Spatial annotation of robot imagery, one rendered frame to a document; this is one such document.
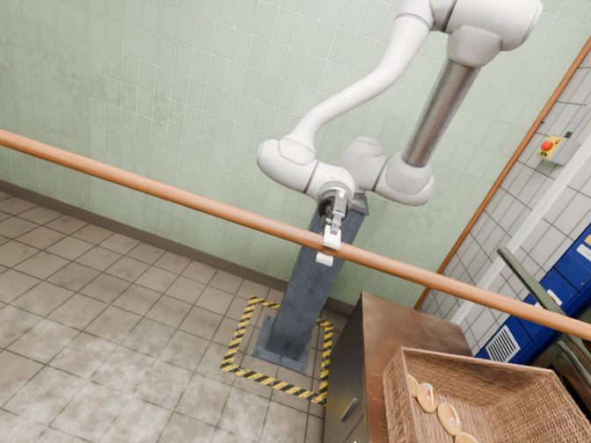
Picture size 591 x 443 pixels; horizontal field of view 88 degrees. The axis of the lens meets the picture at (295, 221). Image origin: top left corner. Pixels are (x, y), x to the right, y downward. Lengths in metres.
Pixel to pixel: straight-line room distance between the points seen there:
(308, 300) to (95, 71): 1.78
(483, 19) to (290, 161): 0.57
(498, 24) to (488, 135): 0.99
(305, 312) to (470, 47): 1.28
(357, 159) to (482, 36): 0.56
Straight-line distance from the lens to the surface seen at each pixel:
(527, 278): 0.97
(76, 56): 2.36
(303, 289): 1.55
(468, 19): 0.99
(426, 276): 0.62
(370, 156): 1.28
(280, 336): 1.79
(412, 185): 1.25
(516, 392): 1.42
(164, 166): 2.16
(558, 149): 1.66
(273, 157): 0.83
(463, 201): 1.99
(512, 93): 1.92
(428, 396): 1.26
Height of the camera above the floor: 1.47
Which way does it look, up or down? 27 degrees down
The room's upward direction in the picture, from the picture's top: 19 degrees clockwise
